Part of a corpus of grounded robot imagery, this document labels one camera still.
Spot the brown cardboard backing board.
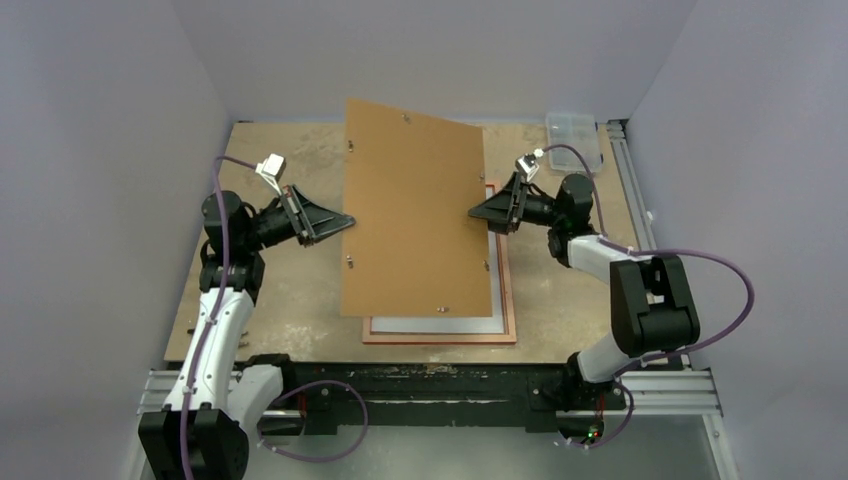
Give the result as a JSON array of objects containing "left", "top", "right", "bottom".
[{"left": 340, "top": 98, "right": 493, "bottom": 317}]

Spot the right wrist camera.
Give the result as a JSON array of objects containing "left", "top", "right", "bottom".
[{"left": 515, "top": 149, "right": 544, "bottom": 184}]

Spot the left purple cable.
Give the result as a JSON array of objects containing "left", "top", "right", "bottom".
[{"left": 180, "top": 154, "right": 370, "bottom": 480}]

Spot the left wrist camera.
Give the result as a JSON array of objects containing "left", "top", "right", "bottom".
[{"left": 254, "top": 153, "right": 286, "bottom": 197}]

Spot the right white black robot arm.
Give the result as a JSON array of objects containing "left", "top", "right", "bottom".
[{"left": 468, "top": 174, "right": 700, "bottom": 407}]

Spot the landscape photo print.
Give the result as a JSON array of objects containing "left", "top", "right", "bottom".
[{"left": 369, "top": 188, "right": 510, "bottom": 336}]

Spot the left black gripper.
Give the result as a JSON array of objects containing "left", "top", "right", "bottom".
[{"left": 241, "top": 185, "right": 354, "bottom": 253}]

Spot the black mounting base plate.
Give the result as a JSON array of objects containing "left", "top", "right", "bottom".
[{"left": 259, "top": 360, "right": 627, "bottom": 440}]

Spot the clear plastic organizer box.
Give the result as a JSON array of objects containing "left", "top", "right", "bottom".
[{"left": 545, "top": 112, "right": 603, "bottom": 174}]

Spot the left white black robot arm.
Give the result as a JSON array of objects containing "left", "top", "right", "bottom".
[{"left": 138, "top": 185, "right": 356, "bottom": 479}]

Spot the aluminium rail frame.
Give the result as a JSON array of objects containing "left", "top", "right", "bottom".
[{"left": 138, "top": 149, "right": 704, "bottom": 479}]

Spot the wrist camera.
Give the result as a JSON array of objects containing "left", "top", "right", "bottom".
[
  {"left": 515, "top": 149, "right": 544, "bottom": 184},
  {"left": 254, "top": 153, "right": 286, "bottom": 197}
]

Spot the red picture frame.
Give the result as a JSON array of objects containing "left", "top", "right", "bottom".
[{"left": 361, "top": 184, "right": 519, "bottom": 346}]

